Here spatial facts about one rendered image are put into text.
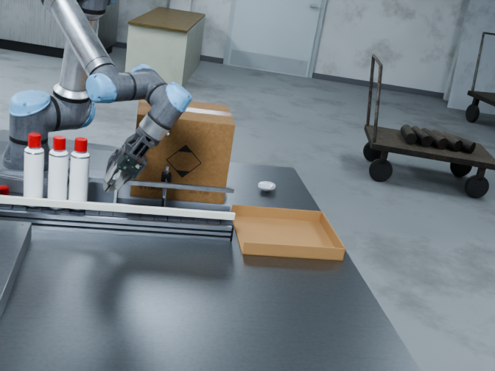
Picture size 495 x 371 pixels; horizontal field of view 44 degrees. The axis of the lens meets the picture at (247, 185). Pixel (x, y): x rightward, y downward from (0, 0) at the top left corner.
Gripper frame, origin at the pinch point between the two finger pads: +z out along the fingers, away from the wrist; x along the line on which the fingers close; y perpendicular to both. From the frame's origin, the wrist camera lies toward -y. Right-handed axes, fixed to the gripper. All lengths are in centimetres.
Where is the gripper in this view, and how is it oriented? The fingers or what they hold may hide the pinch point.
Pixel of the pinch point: (107, 186)
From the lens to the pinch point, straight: 175.5
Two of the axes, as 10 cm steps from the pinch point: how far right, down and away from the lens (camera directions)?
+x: 7.7, 5.3, 3.5
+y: 1.5, 3.8, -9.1
